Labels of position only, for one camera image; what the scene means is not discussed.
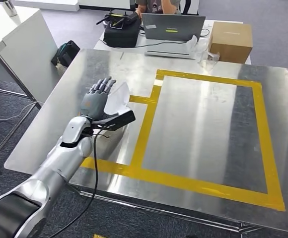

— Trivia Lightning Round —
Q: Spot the black equipment bag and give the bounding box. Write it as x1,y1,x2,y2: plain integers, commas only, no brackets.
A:
103,18,141,49

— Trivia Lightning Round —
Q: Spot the white curved plastic part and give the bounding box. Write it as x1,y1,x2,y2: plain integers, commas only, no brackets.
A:
104,81,132,116

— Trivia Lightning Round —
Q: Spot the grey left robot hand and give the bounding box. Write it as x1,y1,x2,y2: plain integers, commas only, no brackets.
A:
80,76,119,121

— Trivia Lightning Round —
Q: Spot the stainless steel workbench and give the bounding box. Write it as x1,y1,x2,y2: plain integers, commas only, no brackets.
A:
3,48,288,237

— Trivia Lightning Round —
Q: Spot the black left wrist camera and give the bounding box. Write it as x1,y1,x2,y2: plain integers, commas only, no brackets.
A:
91,110,136,133

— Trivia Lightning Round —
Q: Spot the brown cardboard box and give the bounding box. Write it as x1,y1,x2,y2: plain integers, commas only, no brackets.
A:
208,21,253,64

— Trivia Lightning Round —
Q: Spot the yellow tape grid outline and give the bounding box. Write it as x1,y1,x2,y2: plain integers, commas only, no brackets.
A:
80,69,286,213

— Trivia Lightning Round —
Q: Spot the beige plush charm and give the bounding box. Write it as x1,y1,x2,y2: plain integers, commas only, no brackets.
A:
55,62,67,77

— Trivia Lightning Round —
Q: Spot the white desk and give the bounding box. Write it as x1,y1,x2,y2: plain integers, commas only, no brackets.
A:
94,19,252,65

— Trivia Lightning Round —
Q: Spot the black backpack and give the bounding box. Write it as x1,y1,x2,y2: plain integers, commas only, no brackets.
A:
50,40,81,68

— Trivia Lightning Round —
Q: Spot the person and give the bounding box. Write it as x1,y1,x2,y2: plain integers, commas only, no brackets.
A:
135,0,182,19

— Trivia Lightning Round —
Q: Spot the grey open laptop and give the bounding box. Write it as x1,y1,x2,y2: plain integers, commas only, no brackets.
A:
141,13,206,42

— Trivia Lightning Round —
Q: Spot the white side panel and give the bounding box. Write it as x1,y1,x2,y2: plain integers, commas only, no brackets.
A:
2,9,63,105

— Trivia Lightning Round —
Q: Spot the thin white cable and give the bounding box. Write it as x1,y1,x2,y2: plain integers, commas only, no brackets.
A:
0,101,45,123

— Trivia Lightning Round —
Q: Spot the silver metal cylinder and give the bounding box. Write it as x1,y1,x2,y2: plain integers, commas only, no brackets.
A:
0,0,17,17

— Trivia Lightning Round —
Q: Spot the clear plastic bag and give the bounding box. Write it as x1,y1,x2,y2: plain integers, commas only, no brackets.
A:
186,34,221,71

